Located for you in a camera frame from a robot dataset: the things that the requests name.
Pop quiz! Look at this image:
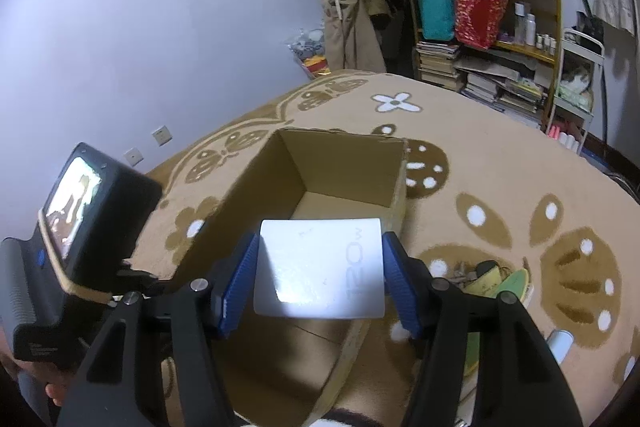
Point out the light blue cylinder device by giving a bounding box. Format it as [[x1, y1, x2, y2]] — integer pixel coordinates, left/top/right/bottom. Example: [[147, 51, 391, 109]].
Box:
[[547, 329, 574, 364]]

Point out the cardboard box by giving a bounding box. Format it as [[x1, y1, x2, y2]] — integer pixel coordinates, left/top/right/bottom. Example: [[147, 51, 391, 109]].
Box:
[[172, 128, 407, 426]]

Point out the black key bunch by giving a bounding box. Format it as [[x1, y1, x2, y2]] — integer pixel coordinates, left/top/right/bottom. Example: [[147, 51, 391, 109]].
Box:
[[449, 262, 478, 288]]

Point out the white square power adapter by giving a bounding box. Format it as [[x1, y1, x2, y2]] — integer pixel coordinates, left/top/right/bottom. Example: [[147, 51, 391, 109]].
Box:
[[253, 218, 385, 320]]

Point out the yellow green card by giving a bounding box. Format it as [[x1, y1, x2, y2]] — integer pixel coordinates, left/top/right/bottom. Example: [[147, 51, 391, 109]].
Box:
[[468, 261, 502, 296]]

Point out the white rolling cart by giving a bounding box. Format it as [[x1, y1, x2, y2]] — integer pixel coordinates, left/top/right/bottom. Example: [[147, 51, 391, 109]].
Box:
[[544, 28, 604, 155]]

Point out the stack of books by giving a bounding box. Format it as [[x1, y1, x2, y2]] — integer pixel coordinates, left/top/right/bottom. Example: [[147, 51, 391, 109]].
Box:
[[413, 41, 465, 92]]

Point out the colourful snack bag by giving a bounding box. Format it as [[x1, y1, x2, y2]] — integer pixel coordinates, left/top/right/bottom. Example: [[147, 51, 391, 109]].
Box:
[[286, 28, 331, 79]]

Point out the wooden bookshelf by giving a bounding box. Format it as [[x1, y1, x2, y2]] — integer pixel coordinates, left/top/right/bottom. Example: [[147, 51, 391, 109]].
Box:
[[410, 0, 562, 129]]

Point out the red gift bag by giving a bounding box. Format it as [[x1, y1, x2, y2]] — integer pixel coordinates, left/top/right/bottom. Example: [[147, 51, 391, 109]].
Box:
[[454, 0, 509, 50]]

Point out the teal storage bag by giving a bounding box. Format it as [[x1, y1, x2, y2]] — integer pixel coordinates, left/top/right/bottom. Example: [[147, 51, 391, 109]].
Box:
[[418, 0, 456, 42]]

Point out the tan hanging coat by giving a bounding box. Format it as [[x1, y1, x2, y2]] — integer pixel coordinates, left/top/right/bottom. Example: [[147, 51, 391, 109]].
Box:
[[320, 0, 386, 72]]

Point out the wall socket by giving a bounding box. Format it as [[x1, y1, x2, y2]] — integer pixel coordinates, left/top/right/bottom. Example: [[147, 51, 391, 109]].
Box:
[[152, 126, 172, 146], [124, 147, 143, 167]]

